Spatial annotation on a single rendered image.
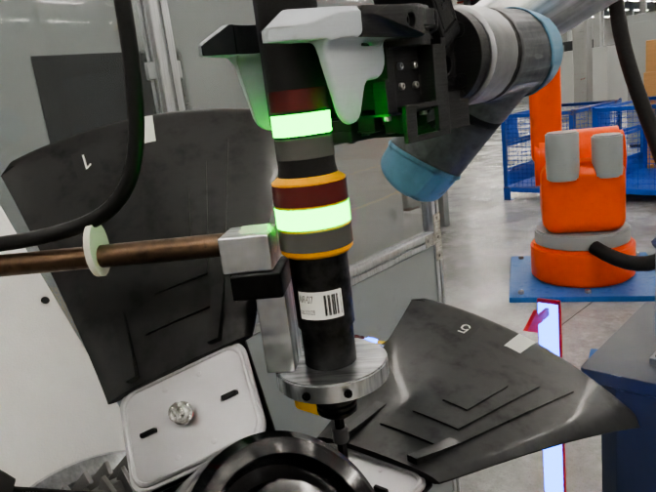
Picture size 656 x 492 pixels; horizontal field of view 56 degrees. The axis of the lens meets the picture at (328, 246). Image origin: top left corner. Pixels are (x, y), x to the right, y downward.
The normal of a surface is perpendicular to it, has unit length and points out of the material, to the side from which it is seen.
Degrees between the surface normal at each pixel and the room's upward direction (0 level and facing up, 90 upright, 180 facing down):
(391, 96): 90
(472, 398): 11
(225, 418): 48
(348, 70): 90
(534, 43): 83
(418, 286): 90
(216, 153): 38
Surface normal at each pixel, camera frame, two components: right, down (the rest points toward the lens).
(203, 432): -0.32, -0.45
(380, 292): 0.76, 0.07
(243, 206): -0.07, -0.61
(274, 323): -0.09, 0.25
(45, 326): 0.51, -0.57
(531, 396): 0.15, -0.92
